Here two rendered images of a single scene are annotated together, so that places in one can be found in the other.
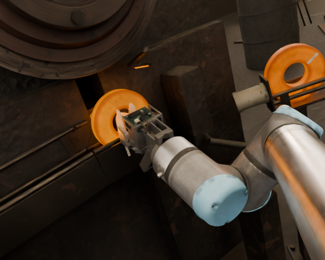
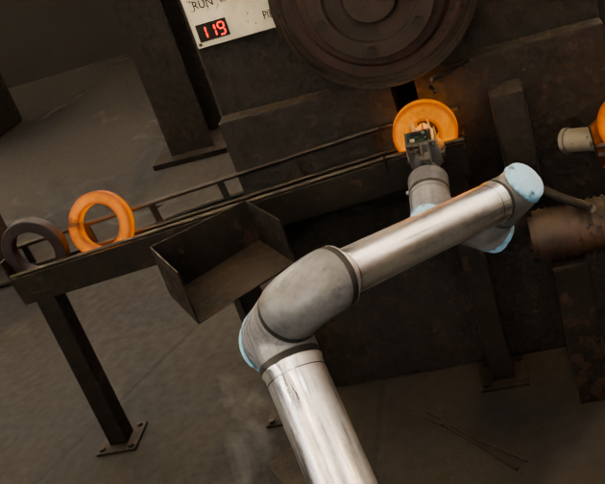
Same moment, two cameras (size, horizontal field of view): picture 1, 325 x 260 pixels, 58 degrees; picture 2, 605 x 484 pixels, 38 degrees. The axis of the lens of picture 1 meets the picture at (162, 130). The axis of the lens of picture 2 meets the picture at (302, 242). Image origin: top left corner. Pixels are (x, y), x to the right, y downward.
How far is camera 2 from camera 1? 1.49 m
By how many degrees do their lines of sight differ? 38
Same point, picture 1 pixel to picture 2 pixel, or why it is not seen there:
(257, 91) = (584, 134)
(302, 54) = not seen: outside the picture
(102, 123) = (399, 132)
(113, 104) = (414, 115)
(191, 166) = (420, 192)
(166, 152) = (414, 176)
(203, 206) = not seen: hidden behind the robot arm
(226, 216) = not seen: hidden behind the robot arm
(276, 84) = not seen: outside the picture
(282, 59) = not seen: outside the picture
